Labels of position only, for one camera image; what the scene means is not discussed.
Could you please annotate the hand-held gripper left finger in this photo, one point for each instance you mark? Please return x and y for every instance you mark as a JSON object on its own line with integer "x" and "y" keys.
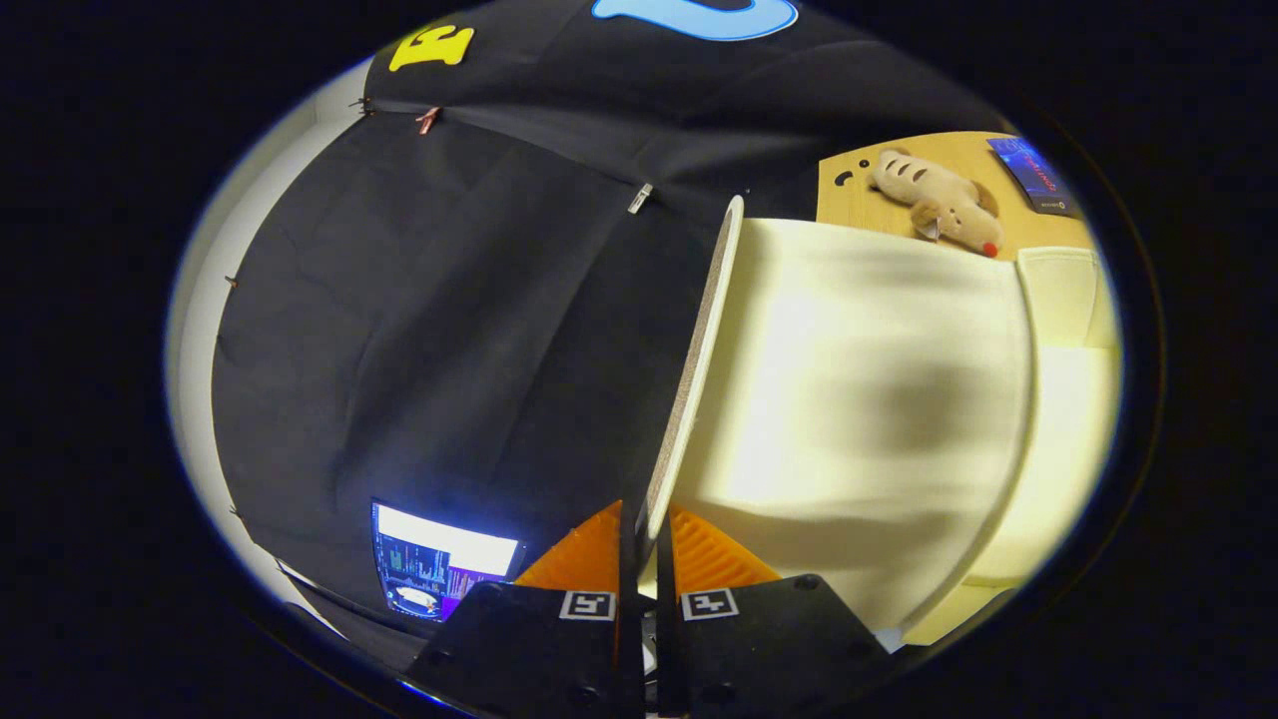
{"x": 629, "y": 649}

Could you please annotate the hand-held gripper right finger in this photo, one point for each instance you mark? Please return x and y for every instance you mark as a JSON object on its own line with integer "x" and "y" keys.
{"x": 666, "y": 649}

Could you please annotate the cream fabric storage box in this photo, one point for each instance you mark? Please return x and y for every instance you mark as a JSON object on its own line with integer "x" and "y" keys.
{"x": 849, "y": 399}

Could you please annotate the laptop screen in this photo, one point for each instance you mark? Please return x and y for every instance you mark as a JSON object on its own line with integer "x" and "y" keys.
{"x": 439, "y": 559}

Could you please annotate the black backdrop cloth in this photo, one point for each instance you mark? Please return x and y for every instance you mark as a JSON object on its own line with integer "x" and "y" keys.
{"x": 449, "y": 320}

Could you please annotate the silver clip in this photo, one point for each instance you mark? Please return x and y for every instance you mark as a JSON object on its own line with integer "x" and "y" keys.
{"x": 640, "y": 198}

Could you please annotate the brown plush toy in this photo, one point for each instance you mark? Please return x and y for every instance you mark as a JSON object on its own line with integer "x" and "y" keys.
{"x": 934, "y": 195}

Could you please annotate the pink clothespin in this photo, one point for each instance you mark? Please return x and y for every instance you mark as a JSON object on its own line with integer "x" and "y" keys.
{"x": 428, "y": 120}

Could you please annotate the blue cover book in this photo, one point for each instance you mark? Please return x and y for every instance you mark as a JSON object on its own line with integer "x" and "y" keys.
{"x": 1033, "y": 172}

